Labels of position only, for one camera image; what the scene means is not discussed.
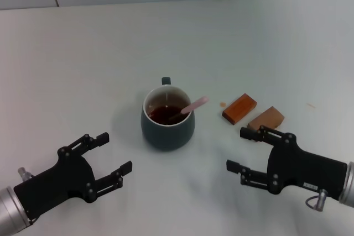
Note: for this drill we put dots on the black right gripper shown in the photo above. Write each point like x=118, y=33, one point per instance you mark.
x=304, y=169

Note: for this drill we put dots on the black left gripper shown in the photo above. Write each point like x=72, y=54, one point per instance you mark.
x=66, y=180

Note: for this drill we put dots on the dark grey ceramic cup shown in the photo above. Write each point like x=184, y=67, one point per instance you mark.
x=166, y=136

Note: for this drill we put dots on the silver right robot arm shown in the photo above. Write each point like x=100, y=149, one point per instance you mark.
x=348, y=186

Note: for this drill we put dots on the light arched wooden block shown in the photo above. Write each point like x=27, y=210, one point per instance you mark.
x=269, y=117

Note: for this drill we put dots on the reddish brown wooden block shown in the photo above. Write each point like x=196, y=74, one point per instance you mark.
x=238, y=109

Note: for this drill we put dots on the left gripper silver connector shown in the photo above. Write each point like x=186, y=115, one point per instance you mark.
x=23, y=173

